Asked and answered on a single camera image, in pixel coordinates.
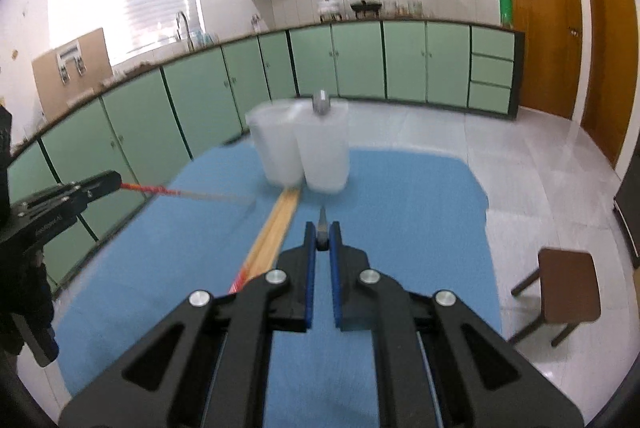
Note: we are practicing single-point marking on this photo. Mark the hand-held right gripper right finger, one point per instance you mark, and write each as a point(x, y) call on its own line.
point(336, 280)

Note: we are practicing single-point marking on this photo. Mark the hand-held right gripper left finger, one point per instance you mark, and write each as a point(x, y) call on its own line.
point(310, 280)

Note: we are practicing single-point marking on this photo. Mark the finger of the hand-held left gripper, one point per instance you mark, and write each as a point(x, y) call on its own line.
point(70, 200)

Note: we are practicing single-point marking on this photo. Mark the dark metal spoon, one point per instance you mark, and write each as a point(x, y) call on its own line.
point(322, 228)

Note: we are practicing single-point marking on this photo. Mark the red-tipped wooden chopstick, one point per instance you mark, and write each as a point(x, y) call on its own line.
point(170, 192)
point(280, 233)
point(267, 240)

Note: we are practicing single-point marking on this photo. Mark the white plastic utensil container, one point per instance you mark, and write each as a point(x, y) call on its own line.
point(322, 153)
point(272, 143)

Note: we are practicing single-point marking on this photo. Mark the blue mat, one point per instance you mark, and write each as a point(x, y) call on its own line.
point(410, 218)

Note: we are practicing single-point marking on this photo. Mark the cardboard box on counter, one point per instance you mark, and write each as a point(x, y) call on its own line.
point(55, 93)

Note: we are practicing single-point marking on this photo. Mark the metal kitchen faucet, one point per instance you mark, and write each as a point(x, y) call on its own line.
point(181, 25)

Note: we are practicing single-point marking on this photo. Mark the green lower kitchen cabinets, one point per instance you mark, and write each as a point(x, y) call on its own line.
point(380, 58)

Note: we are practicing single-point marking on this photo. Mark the brown wooden stool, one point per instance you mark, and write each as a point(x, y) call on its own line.
point(570, 288)

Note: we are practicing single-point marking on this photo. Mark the white cooking pot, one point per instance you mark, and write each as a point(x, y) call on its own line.
point(330, 8)

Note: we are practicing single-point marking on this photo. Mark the black wok with lid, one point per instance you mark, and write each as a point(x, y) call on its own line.
point(366, 7)

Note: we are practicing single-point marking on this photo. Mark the green bottle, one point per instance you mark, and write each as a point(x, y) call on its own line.
point(506, 8)

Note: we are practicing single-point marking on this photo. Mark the plain wooden door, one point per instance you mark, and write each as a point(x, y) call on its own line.
point(615, 58)

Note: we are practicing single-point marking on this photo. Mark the white bracket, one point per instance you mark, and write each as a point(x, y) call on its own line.
point(70, 63)

